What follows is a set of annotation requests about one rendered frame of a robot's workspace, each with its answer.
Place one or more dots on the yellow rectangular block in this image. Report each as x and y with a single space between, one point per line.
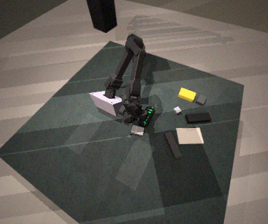
186 94

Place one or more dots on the cream flat sheet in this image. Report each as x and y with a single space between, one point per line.
189 136

